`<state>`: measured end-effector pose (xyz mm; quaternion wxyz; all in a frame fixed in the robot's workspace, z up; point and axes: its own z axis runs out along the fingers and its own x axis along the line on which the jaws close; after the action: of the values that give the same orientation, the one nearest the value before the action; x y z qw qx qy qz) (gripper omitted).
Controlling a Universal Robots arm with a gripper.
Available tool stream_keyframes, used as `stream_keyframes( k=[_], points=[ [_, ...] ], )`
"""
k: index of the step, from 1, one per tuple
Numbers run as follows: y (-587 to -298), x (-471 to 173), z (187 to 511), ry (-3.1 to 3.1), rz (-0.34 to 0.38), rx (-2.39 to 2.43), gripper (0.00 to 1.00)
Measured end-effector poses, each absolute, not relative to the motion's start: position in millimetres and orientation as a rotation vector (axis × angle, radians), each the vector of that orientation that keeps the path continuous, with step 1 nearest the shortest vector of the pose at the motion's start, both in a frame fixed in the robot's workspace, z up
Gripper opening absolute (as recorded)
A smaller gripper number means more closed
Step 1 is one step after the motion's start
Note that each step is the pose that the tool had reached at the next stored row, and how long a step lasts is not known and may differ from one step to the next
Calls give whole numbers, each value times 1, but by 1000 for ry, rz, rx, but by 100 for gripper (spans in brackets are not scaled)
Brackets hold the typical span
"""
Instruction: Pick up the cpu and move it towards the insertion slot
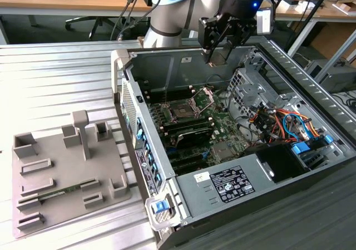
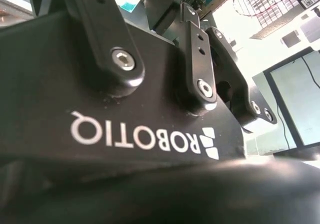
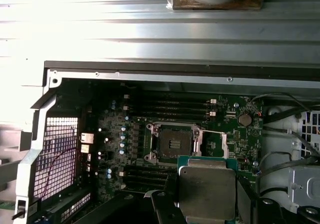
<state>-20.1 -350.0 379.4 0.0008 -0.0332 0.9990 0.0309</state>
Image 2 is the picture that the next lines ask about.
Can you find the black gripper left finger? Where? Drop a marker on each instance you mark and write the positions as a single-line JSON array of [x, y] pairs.
[[110, 34]]

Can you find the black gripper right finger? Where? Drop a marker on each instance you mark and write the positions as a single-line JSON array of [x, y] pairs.
[[232, 79]]

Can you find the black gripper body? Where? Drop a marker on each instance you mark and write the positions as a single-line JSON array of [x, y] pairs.
[[100, 146]]

